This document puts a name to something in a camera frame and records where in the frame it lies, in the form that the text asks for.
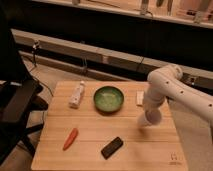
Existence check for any white ceramic cup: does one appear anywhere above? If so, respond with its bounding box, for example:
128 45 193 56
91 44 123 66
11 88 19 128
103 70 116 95
138 110 162 127

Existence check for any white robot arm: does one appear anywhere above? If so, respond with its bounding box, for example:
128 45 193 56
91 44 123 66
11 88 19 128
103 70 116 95
143 64 213 126

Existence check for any green ceramic bowl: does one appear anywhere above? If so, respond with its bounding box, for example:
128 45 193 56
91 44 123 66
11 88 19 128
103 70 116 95
93 86 124 113

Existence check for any white plastic bottle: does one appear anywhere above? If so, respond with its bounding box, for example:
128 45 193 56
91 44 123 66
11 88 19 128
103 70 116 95
69 81 85 108

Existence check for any white rectangular block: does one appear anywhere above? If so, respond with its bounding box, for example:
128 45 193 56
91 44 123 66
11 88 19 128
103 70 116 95
136 91 144 106

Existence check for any black rectangular remote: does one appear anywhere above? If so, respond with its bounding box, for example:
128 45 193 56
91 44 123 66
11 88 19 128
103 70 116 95
101 137 123 159

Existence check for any orange carrot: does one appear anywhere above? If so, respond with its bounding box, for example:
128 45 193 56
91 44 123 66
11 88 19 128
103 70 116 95
63 128 78 151

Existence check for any black office chair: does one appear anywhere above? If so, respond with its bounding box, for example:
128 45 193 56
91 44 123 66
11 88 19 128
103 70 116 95
0 6 48 166

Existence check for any black cable on floor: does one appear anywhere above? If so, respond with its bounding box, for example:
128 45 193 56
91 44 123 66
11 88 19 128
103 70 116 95
20 41 54 98

